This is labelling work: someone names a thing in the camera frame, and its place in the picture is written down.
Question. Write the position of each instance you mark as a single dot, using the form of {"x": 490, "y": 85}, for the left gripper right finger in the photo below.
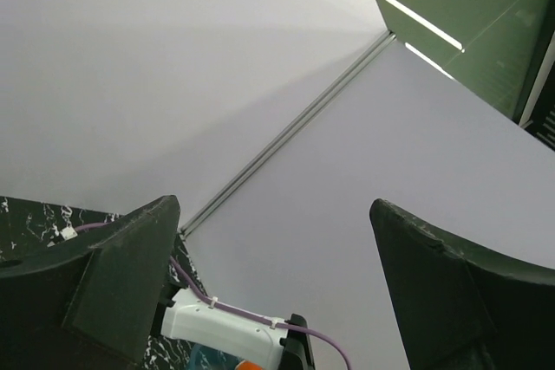
{"x": 460, "y": 305}

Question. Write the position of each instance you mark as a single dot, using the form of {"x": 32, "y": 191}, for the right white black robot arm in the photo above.
{"x": 185, "y": 316}

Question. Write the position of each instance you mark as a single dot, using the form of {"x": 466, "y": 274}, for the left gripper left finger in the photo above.
{"x": 88, "y": 302}

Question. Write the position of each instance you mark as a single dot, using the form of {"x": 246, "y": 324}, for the blue translucent plastic tray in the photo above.
{"x": 206, "y": 358}

